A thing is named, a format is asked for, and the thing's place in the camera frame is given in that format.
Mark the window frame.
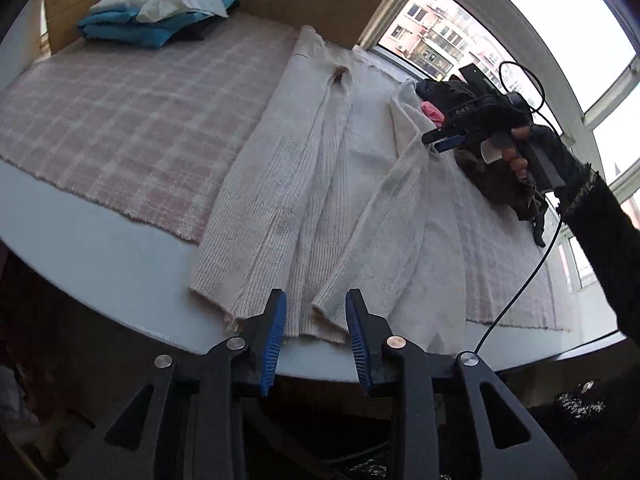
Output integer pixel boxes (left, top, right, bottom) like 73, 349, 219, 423
357, 0, 640, 311

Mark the cream knit cardigan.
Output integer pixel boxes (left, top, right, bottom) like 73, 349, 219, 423
190, 27, 466, 354

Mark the blue folded garment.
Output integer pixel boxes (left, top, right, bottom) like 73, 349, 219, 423
77, 0, 241, 49

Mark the black folded garment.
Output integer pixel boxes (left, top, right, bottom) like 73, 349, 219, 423
179, 16, 227, 41

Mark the pink garment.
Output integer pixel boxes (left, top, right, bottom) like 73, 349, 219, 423
421, 101, 446, 128

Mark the right forearm dark sleeve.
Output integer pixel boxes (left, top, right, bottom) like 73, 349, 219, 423
529, 123, 640, 346

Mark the black cable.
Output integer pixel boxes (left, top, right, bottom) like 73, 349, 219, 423
472, 60, 564, 356

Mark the pink plaid table cloth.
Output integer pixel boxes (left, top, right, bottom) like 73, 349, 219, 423
1, 12, 572, 330

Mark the right hand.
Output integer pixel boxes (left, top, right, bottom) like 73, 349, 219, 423
502, 126, 530, 181

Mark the dark brown velvet garment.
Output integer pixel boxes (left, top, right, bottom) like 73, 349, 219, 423
454, 148, 548, 221

